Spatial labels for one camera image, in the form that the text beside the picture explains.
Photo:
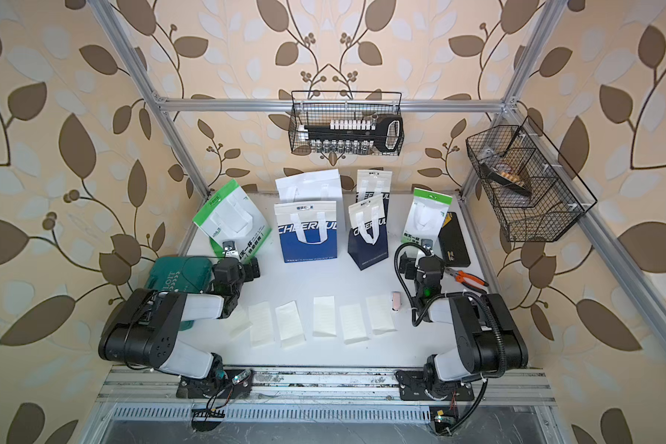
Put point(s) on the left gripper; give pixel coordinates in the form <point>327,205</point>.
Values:
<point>247,269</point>

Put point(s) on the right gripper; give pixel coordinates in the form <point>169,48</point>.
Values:
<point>416,267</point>

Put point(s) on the pink mini stapler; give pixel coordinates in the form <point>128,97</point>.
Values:
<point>395,301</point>

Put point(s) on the blue white Cheerful bag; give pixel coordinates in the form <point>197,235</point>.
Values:
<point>307,230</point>

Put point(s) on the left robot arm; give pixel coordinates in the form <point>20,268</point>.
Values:
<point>145,332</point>

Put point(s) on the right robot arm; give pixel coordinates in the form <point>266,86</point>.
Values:
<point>487,342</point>

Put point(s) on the black box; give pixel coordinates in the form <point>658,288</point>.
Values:
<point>452,244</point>

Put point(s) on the green tool case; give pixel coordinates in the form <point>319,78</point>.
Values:
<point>189,275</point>

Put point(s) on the green white bag left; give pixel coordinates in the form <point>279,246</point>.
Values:
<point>231,216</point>

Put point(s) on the green white bag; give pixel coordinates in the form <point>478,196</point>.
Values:
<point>426,216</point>
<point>231,216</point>

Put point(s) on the green white bag right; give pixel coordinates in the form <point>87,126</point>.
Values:
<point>426,216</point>

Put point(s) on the navy bag front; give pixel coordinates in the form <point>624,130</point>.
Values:
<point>368,236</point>

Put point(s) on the navy bag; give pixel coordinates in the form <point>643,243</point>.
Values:
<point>372,182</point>
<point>368,236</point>

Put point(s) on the navy bag rear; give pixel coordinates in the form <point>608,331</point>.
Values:
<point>372,182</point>

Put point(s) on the dark tool in basket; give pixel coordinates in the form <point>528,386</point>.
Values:
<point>510,181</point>

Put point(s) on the large white paper bag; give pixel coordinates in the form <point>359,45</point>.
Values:
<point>324,185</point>

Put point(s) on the black socket set holder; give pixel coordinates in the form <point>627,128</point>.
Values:
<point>377,133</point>

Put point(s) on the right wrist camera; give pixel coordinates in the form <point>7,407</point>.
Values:
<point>427,246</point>

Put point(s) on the orange handled pliers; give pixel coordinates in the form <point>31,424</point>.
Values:
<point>469,281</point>

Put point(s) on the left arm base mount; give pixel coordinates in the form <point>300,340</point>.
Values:
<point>217,390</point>

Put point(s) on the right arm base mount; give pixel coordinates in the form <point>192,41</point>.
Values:
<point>424,385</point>

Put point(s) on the right wire basket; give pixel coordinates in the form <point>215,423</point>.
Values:
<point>527,183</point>

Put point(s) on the wire basket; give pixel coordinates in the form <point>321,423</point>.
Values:
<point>314,105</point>
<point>527,183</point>

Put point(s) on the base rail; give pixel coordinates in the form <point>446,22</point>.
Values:
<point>303,404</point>

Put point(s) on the back wire basket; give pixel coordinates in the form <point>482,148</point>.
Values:
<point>314,105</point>

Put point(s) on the aluminium frame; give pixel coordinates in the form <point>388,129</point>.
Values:
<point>642,293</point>

